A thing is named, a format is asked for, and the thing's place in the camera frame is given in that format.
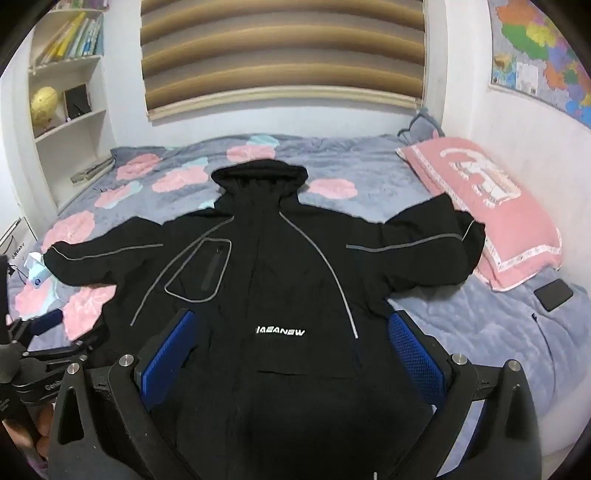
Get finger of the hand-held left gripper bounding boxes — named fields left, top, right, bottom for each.
left=16, top=308, right=64, bottom=344
left=21, top=332, right=107, bottom=370

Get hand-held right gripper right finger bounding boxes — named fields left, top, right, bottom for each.
left=387, top=309, right=543, bottom=480

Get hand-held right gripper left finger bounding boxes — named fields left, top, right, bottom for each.
left=46, top=308, right=199, bottom=480

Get black hooded jacket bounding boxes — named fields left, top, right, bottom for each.
left=44, top=159, right=488, bottom=480

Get person's left hand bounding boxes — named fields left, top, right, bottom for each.
left=34, top=408, right=52, bottom=467

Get small white blue bottle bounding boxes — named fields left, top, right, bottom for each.
left=25, top=251, right=51, bottom=287

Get white box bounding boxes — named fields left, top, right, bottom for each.
left=0, top=217, right=40, bottom=264

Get black phone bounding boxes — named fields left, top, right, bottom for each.
left=533, top=279, right=574, bottom=312

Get flat stacked books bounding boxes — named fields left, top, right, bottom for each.
left=70, top=157, right=114, bottom=183

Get pink pillow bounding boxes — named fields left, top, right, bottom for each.
left=397, top=137, right=564, bottom=292

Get grey floral blanket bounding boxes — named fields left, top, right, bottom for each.
left=9, top=134, right=591, bottom=462

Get golden globe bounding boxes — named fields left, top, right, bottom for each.
left=30, top=86, right=60, bottom=125

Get grey cushion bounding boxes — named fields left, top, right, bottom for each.
left=398, top=108, right=446, bottom=144

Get white bookshelf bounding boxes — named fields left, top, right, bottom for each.
left=25, top=9, right=116, bottom=217

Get row of books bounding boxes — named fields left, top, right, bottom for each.
left=34, top=11, right=103, bottom=65

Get black picture frame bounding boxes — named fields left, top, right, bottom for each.
left=62, top=83, right=92, bottom=120

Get colourful wall map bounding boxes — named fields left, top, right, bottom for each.
left=488, top=0, right=591, bottom=130

